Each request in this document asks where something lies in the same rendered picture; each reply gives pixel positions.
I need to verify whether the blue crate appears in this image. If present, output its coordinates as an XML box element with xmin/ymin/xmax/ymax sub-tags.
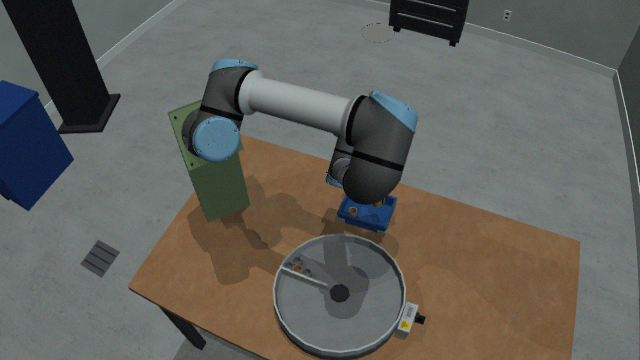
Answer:
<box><xmin>337</xmin><ymin>194</ymin><xmax>397</xmax><ymax>236</ymax></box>

